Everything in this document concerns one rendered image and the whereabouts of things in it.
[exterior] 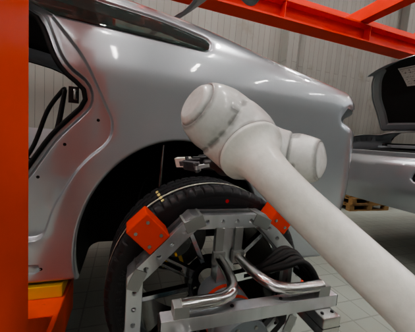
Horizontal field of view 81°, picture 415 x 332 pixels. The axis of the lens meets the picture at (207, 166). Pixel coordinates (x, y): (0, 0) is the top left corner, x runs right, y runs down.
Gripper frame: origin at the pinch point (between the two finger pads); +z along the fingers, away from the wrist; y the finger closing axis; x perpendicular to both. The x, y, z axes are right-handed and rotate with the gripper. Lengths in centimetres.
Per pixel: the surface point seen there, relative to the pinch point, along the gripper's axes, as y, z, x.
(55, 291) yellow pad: -37, 47, -40
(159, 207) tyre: -10.7, 2.1, -10.8
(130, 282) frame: -25.4, -1.3, -24.7
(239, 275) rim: 8.5, -5.4, -42.8
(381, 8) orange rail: 392, 23, 106
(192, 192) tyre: -1.0, -2.5, -9.1
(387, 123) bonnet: 390, 24, -49
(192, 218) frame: -8.0, -9.3, -13.4
